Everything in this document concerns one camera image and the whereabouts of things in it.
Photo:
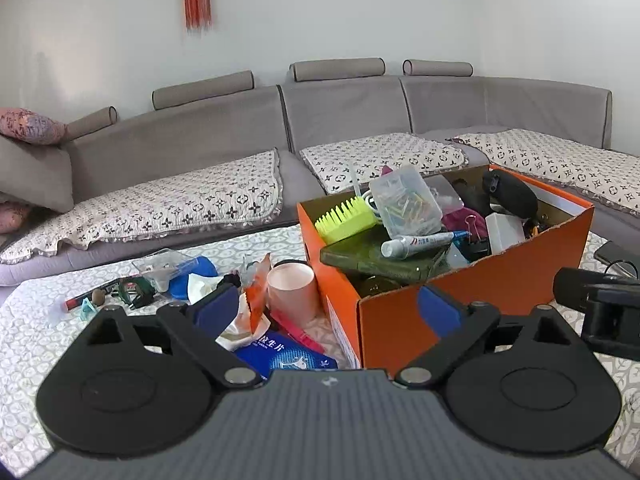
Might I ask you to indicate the grey sofa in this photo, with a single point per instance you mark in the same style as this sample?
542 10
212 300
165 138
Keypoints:
200 130

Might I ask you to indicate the blue package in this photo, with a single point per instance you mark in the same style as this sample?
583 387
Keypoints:
197 264

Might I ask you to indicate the black binder clip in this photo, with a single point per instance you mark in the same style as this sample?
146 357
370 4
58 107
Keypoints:
472 241

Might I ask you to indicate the pink cup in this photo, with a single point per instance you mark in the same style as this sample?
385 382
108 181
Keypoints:
292 290

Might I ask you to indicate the blue packet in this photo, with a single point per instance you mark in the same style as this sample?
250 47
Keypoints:
285 357

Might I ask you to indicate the pink floral pillow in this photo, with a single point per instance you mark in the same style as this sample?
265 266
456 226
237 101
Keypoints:
30 125
10 216

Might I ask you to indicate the white plastic box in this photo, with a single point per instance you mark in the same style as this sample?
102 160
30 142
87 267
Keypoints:
505 232

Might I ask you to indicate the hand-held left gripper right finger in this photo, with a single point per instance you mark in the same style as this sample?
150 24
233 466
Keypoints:
440 310

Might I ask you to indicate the clear plastic box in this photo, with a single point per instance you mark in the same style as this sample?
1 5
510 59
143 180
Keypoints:
160 261

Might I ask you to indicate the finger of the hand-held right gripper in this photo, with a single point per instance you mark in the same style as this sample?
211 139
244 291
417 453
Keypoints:
572 287

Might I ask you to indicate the clear plastic bag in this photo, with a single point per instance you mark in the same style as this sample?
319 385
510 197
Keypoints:
445 195

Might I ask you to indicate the red marker pen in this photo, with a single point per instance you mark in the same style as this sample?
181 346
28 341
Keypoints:
75 302

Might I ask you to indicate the magenta cloth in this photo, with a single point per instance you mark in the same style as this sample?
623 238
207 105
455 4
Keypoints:
457 221

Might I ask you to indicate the white cloth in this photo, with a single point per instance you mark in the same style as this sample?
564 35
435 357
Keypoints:
202 285

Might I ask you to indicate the black oval zip case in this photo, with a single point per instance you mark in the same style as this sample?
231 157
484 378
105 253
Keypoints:
510 192

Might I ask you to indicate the dark green flat box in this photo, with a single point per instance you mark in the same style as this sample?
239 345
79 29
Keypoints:
370 256

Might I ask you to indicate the teal plastic clip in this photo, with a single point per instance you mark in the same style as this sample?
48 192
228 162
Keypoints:
87 311

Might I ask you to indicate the black smartphone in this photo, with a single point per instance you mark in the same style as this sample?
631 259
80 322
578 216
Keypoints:
612 252

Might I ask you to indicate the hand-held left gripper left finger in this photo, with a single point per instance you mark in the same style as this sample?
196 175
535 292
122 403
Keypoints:
217 305

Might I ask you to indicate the white toothpaste tube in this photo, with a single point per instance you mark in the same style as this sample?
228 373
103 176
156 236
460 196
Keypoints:
420 243

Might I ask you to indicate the brown round nut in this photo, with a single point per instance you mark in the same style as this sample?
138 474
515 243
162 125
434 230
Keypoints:
98 298

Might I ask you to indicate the patterned sofa seat cover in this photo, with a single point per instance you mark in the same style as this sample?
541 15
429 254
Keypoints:
380 155
565 160
150 205

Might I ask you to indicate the grey cushion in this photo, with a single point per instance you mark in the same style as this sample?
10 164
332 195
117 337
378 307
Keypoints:
30 175

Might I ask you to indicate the orange cardboard box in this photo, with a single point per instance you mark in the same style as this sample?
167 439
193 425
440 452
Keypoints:
500 280

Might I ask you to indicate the clear box of paper clips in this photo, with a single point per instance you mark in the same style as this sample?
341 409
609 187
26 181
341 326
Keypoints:
405 200

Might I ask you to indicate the orange snack packet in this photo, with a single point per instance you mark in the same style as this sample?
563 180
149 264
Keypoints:
257 290

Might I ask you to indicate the grey patterned table cloth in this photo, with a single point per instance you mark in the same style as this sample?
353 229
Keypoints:
30 340

